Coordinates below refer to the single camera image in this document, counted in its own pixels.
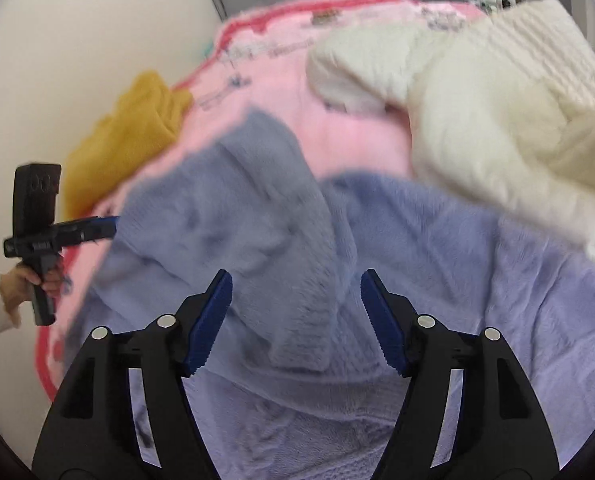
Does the lavender cable-knit sweater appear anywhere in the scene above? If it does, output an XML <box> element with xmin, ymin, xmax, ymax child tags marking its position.
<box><xmin>74</xmin><ymin>110</ymin><xmax>595</xmax><ymax>480</ymax></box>

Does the pink printed blanket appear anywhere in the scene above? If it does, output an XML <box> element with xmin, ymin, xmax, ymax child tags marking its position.
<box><xmin>34</xmin><ymin>0</ymin><xmax>488</xmax><ymax>402</ymax></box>

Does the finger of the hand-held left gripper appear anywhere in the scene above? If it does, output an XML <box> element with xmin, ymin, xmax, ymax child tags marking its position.
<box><xmin>80</xmin><ymin>215</ymin><xmax>120</xmax><ymax>242</ymax></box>

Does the cream knit sweater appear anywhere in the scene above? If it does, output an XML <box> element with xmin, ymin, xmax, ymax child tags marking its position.
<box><xmin>307</xmin><ymin>0</ymin><xmax>595</xmax><ymax>262</ymax></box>

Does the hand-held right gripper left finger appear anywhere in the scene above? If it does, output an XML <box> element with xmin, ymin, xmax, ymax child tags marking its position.
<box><xmin>31</xmin><ymin>269</ymin><xmax>234</xmax><ymax>480</ymax></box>

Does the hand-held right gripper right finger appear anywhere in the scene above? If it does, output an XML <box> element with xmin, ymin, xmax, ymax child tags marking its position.
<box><xmin>360</xmin><ymin>268</ymin><xmax>561</xmax><ymax>480</ymax></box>

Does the person's left hand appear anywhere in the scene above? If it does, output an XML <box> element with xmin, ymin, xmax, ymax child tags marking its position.
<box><xmin>0</xmin><ymin>265</ymin><xmax>73</xmax><ymax>331</ymax></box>

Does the mustard yellow garment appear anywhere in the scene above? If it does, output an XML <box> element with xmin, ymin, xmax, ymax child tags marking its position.
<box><xmin>63</xmin><ymin>71</ymin><xmax>194</xmax><ymax>218</ymax></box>

